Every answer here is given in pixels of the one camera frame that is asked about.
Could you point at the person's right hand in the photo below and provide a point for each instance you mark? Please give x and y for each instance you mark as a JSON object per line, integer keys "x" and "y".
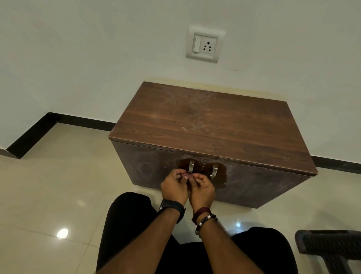
{"x": 203, "y": 194}

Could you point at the person's left hand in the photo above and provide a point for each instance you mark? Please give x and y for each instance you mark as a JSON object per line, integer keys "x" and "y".
{"x": 173, "y": 189}

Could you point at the red checked cleaning cloth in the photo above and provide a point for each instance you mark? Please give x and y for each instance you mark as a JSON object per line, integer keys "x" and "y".
{"x": 186, "y": 176}

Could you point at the brown wooden cabinet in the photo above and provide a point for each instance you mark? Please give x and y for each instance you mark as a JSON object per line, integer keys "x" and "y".
{"x": 214, "y": 121}

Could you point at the person's left forearm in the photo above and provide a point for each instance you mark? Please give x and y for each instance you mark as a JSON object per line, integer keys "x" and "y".
{"x": 143, "y": 245}

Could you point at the person's right forearm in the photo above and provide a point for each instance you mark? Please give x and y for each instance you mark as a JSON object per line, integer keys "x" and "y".
{"x": 228, "y": 251}

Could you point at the person's black trouser leg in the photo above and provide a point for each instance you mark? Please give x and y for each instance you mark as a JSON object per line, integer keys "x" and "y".
{"x": 127, "y": 225}

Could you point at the maroon thread wristband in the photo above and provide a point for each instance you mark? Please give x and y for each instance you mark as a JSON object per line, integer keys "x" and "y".
{"x": 201, "y": 213}

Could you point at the black smartwatch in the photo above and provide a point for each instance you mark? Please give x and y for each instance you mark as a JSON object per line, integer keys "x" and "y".
{"x": 173, "y": 209}

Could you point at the dark woven plastic stool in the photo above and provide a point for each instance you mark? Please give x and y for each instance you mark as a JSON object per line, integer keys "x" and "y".
{"x": 330, "y": 241}

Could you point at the small white switch socket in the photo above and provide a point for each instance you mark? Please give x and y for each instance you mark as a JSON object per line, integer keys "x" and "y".
{"x": 206, "y": 44}

